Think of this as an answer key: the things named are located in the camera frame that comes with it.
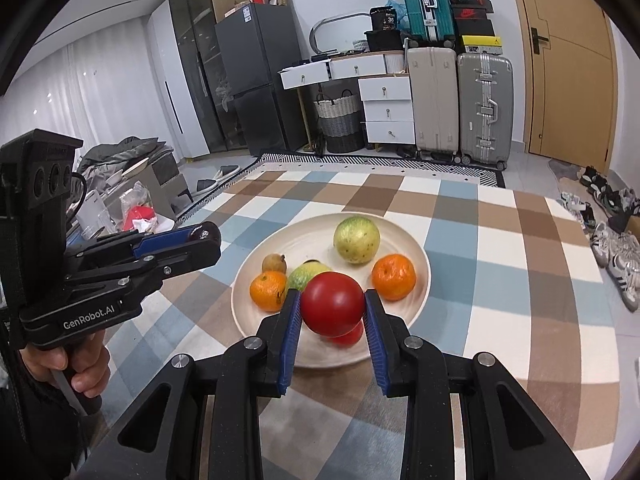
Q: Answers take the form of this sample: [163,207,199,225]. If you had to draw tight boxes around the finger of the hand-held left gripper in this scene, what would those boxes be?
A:
[64,242,222,306]
[65,227,193,273]

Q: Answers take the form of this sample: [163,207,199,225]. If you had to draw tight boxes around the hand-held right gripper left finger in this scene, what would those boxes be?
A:
[80,289,303,480]

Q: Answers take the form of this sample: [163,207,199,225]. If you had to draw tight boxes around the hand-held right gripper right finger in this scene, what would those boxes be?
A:
[364,289,593,480]

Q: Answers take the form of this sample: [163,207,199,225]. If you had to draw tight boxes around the small red tomato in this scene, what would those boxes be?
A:
[325,320,365,347]

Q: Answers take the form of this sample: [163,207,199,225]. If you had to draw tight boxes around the dark purple passion fruit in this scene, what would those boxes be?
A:
[185,222,221,248]

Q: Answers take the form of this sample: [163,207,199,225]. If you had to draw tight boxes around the large red tomato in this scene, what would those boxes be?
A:
[300,271,366,338]

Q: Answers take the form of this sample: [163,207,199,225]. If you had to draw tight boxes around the orange mandarin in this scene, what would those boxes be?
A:
[249,271,288,312]
[371,254,417,302]

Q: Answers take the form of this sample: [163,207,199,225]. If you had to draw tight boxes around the green guava with orange blush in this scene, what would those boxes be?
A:
[286,260,333,293]

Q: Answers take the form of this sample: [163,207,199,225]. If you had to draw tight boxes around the cream oval plate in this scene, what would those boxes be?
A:
[231,212,432,370]

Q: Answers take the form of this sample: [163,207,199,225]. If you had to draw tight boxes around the yellow-green speckled guava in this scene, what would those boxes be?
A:
[333,216,381,266]

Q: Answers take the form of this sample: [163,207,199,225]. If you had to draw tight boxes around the person's left forearm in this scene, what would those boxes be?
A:
[0,350,91,480]

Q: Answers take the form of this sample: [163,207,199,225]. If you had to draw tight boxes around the person's left hand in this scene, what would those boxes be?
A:
[19,327,112,401]

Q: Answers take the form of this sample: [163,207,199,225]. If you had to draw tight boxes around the red plastic bag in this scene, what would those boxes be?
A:
[122,205,158,233]

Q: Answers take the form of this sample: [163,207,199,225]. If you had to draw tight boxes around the beige storage box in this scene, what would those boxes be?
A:
[135,152,193,221]

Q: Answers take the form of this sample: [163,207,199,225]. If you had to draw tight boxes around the clear plastic bags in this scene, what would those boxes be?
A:
[75,180,151,241]

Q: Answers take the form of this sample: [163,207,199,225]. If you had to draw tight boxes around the grey clothes pile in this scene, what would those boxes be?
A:
[80,136,173,176]

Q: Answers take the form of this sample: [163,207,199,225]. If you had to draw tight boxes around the checked tablecloth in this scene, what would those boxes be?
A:
[90,169,621,480]

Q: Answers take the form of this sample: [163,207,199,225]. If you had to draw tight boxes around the white curtain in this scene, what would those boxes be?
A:
[0,20,173,171]

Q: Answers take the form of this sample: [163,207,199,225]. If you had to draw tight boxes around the glass door wardrobe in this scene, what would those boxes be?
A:
[147,0,246,160]

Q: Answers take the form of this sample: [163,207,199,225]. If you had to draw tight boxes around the dark grey fridge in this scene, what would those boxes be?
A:
[214,2,310,156]

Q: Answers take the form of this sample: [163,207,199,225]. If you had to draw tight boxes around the woven laundry basket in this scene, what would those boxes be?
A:
[313,89,364,155]

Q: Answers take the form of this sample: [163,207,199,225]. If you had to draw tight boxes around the white drawer cabinet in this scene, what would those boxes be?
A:
[278,52,416,147]

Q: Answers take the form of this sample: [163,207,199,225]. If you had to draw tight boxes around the beige suitcase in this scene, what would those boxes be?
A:
[406,46,461,162]

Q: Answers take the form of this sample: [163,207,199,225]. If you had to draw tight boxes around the grey floor mat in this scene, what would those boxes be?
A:
[547,157,581,183]

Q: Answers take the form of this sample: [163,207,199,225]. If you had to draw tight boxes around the scattered loose shoes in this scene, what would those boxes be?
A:
[559,164,640,313]

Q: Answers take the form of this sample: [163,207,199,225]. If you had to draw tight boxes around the silver suitcase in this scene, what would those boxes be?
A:
[456,52,515,171]

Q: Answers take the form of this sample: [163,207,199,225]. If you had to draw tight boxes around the black tub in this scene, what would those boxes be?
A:
[370,6,403,33]

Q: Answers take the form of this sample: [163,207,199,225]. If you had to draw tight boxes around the blue plastic bag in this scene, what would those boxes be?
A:
[385,0,408,28]

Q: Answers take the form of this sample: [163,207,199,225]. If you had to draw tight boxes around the wooden door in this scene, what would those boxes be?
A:
[502,0,631,176]

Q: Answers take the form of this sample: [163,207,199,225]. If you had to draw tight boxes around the red logo black shoe box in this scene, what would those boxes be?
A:
[451,6,495,22]

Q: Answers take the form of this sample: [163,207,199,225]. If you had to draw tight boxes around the teal suitcase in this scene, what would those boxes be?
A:
[396,0,457,46]

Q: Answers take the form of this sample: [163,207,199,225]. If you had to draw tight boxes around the oval metal frame mirror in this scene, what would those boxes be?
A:
[309,10,373,56]

